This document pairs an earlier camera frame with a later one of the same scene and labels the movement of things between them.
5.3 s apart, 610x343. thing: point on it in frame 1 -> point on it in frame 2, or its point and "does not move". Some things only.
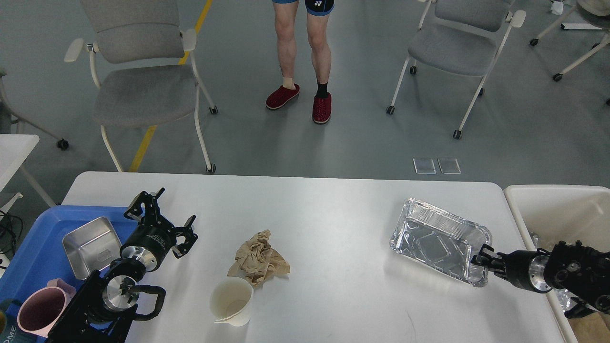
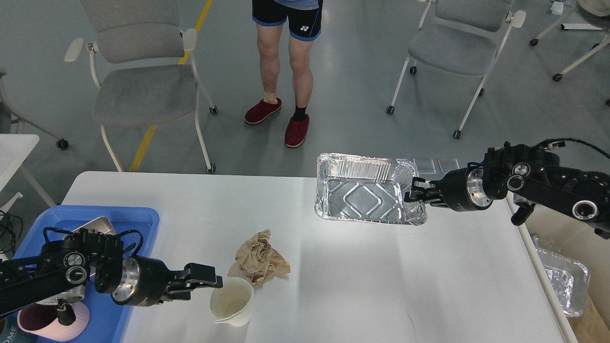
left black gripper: [148, 246] -> [147, 281]
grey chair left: [141, 64] does not move
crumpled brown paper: [255, 260] does not move
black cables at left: [7, 237] does not move
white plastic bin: [547, 214] does not move
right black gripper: [525, 269] -> [462, 190]
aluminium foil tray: [437, 239] -> [364, 189]
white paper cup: [230, 301] does not move
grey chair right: [466, 37] does not move
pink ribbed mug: [38, 310] does not move
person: [318, 13] -> [304, 19]
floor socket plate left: [424, 166] does not move
